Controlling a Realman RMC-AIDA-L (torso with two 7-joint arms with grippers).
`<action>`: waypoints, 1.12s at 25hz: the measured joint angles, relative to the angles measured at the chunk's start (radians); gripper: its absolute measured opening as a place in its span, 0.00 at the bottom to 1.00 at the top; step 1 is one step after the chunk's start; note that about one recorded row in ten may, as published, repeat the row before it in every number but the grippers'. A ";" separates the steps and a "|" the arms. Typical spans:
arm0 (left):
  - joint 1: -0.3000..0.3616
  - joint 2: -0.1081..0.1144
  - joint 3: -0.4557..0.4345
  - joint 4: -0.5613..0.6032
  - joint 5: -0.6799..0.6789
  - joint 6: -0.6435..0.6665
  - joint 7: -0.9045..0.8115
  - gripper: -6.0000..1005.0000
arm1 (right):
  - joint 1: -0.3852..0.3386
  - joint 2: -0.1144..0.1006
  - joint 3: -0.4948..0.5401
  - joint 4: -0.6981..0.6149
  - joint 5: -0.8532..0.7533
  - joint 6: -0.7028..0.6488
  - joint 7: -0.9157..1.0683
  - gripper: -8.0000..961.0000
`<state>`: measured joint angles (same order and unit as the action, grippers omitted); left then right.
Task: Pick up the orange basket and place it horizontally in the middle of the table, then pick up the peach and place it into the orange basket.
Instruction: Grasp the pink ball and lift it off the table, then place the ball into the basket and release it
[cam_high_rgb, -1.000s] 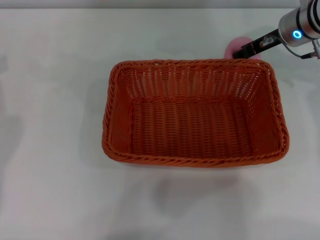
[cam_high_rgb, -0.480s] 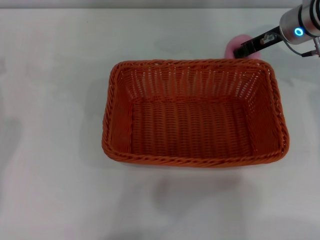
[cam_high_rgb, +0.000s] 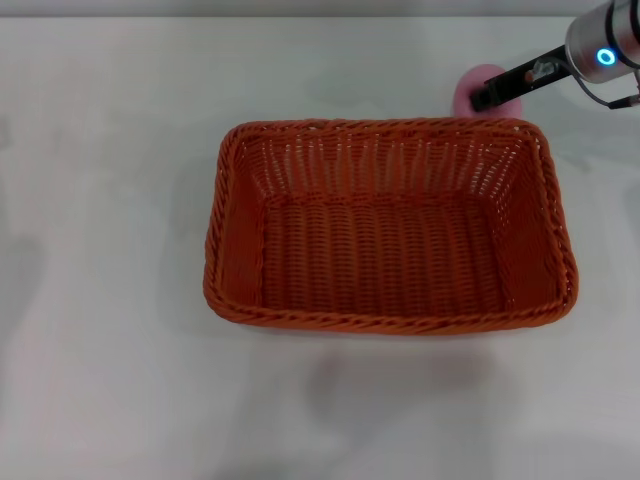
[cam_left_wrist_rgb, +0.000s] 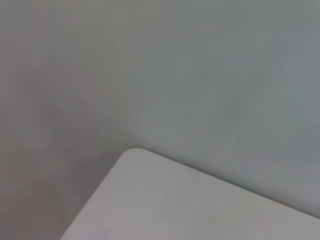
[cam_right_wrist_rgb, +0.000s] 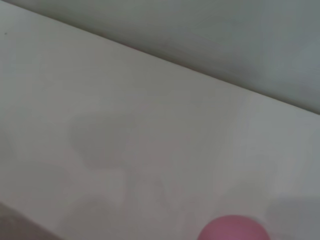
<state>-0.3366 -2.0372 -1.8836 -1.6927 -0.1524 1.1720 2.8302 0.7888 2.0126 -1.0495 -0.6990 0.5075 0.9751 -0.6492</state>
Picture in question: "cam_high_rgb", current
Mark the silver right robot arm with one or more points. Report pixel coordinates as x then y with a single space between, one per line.
610 35

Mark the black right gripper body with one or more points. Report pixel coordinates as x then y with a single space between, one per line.
530 75

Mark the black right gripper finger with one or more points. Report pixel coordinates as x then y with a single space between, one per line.
486 96

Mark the orange woven plastic basket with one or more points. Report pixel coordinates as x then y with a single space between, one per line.
380 260

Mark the pink peach toy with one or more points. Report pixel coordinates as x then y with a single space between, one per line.
464 92

